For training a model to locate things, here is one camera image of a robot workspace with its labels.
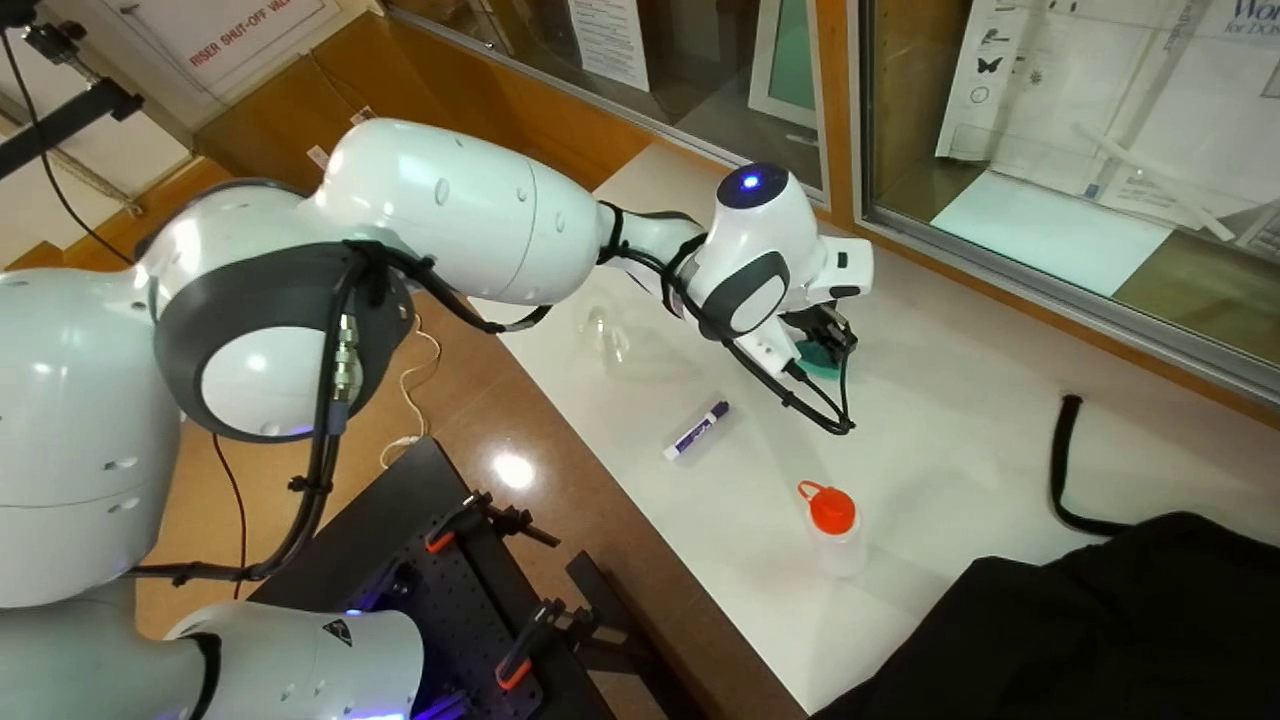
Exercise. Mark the orange measuring cup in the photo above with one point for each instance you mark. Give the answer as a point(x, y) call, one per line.
point(828, 508)

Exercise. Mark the orange black clamp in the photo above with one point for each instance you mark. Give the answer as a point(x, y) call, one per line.
point(552, 620)

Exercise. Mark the black cloth bag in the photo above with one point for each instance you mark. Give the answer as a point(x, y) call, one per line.
point(1165, 620)

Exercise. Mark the green sponge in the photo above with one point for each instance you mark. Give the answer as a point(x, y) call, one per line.
point(817, 363)

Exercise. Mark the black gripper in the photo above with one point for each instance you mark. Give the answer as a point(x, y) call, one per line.
point(827, 346)

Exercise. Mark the white blue marker pen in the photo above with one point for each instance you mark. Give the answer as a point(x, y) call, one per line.
point(696, 429)

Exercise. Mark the black camera stand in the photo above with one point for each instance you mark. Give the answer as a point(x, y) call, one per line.
point(46, 129)

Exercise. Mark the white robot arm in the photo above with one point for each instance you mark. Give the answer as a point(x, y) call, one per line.
point(265, 313)

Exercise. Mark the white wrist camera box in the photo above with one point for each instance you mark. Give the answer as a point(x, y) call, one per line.
point(844, 266)

